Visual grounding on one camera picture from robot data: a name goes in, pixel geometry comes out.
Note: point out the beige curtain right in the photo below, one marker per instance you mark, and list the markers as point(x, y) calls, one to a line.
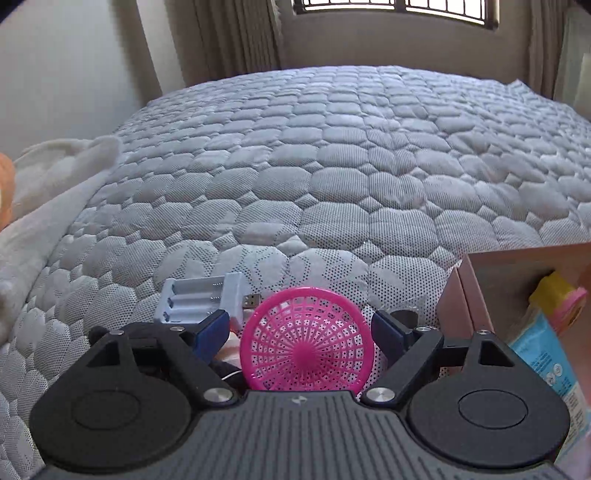
point(548, 19)

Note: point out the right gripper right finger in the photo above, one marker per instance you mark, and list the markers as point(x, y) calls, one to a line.
point(472, 402)

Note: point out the beige curtain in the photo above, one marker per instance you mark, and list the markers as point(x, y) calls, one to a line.
point(548, 19)
point(221, 39)

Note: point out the pink cardboard box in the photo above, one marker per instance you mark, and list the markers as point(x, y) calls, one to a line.
point(491, 290)

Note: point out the beige curtain left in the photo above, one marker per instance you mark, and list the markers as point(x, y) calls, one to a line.
point(221, 39)

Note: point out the grey quilted mattress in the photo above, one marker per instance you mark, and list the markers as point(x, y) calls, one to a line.
point(372, 182)

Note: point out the white battery charger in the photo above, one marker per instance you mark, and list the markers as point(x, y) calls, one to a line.
point(192, 300)

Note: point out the black plush toy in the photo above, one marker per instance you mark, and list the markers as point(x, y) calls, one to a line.
point(223, 369)

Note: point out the white fluffy blanket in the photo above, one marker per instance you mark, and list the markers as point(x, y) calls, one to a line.
point(53, 182)

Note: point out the window with metal bars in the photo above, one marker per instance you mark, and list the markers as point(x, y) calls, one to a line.
point(483, 13)

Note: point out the orange edged pillow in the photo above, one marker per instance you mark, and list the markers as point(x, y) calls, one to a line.
point(7, 189)

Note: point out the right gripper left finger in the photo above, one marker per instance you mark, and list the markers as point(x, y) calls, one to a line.
point(131, 399)

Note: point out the yellow cup black lid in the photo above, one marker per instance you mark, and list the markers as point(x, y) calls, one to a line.
point(559, 301)

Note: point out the blue white wipes pack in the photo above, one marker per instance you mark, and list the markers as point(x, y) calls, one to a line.
point(538, 345)

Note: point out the pink plastic toy basket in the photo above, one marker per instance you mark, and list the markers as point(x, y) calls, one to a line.
point(307, 339)

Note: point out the beige padded headboard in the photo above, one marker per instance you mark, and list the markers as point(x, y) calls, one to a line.
point(576, 44)

